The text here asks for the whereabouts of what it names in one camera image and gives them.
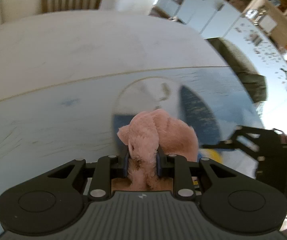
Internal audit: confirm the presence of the pink fluffy plush slipper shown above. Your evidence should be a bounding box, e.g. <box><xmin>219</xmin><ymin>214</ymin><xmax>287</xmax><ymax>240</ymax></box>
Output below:
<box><xmin>112</xmin><ymin>109</ymin><xmax>199</xmax><ymax>191</ymax></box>

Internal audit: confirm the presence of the dark olive cushioned chair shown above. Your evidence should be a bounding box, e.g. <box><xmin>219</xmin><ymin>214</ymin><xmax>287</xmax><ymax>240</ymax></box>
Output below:
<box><xmin>206</xmin><ymin>37</ymin><xmax>267</xmax><ymax>103</ymax></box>

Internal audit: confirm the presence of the white cabinet row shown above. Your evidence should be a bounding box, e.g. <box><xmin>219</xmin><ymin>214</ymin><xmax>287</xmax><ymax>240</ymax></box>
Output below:
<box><xmin>154</xmin><ymin>0</ymin><xmax>287</xmax><ymax>134</ymax></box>

